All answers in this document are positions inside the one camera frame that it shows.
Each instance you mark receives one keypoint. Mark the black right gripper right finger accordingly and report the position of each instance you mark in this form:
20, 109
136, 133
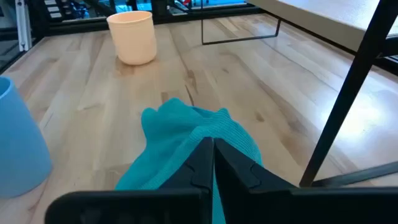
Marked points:
248, 202

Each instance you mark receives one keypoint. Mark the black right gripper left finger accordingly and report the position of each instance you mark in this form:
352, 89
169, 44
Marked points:
192, 205

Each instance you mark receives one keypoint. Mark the teal cloth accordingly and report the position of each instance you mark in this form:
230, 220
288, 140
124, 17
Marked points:
174, 130

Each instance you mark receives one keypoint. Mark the peach orange mug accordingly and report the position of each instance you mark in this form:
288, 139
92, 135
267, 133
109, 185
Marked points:
133, 40

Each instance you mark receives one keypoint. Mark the blue cup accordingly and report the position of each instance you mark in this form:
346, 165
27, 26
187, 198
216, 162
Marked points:
18, 140

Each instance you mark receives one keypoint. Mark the black metal table frame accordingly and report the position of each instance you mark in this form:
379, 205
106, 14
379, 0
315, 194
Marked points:
93, 26

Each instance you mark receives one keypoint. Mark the white metal post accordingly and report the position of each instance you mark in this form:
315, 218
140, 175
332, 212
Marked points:
23, 25

